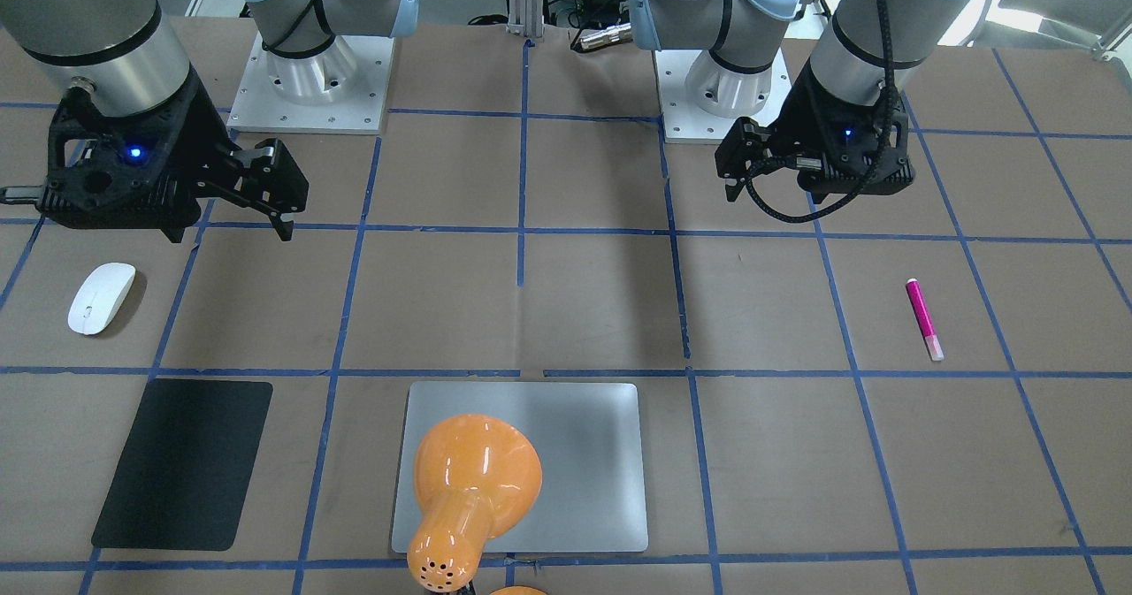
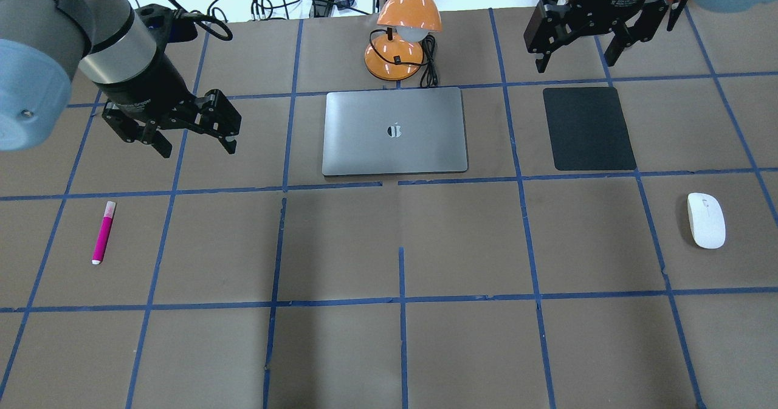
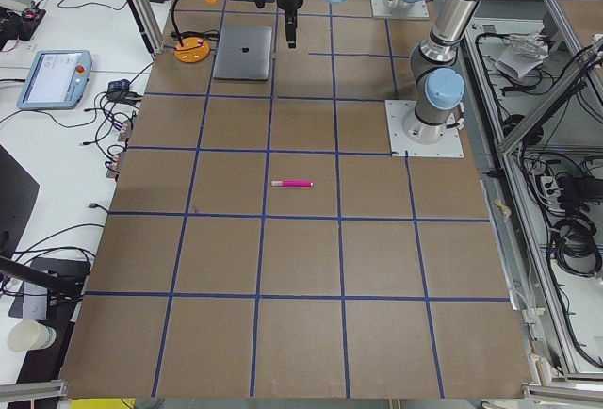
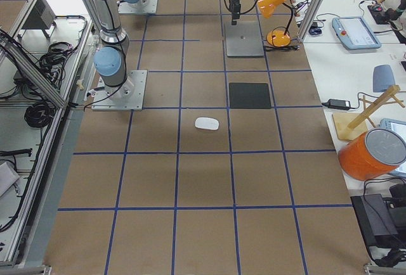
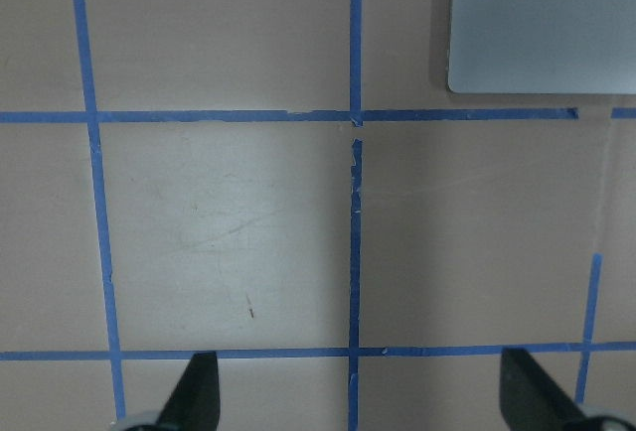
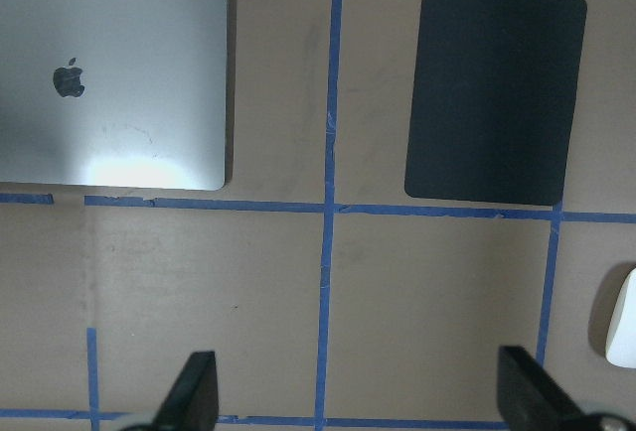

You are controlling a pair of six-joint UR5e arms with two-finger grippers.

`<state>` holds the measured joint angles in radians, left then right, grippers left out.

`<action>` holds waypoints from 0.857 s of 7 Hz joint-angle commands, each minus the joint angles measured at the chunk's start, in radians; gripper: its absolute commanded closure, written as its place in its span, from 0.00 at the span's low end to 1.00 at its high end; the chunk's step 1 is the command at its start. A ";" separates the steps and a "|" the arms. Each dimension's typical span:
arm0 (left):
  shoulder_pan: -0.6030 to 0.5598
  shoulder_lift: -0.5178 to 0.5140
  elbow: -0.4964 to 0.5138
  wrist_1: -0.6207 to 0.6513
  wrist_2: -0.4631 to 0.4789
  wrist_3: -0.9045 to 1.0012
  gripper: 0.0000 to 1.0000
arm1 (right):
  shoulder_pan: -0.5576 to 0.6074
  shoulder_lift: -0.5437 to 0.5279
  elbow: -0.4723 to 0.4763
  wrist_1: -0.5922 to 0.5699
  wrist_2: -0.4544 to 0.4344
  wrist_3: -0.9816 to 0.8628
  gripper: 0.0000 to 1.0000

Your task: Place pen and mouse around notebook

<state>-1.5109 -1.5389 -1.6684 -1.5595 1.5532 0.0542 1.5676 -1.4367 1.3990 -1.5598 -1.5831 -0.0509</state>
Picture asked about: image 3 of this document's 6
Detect blue teach pendant tablet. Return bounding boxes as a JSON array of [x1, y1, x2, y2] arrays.
[[16, 50, 92, 110]]

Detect grey closed laptop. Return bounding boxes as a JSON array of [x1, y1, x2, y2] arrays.
[[213, 25, 272, 81]]

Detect black power adapter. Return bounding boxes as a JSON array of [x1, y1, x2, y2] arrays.
[[106, 79, 142, 104]]

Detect pink highlighter pen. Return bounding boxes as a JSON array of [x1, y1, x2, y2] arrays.
[[270, 180, 314, 188]]

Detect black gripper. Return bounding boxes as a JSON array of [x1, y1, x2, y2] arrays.
[[276, 0, 302, 48]]

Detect white paper cup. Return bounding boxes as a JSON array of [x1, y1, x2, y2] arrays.
[[7, 319, 57, 352]]

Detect aluminium frame post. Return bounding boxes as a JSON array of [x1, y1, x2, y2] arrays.
[[126, 0, 165, 56]]

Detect white power strip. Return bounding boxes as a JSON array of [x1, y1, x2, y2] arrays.
[[536, 174, 562, 204]]

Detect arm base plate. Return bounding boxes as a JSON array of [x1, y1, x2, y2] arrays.
[[385, 100, 464, 158], [371, 0, 429, 20]]

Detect black cable bundle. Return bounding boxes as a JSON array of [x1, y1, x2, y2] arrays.
[[548, 218, 602, 281]]

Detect black lamp power cable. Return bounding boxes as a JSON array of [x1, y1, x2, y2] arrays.
[[169, 29, 222, 50]]

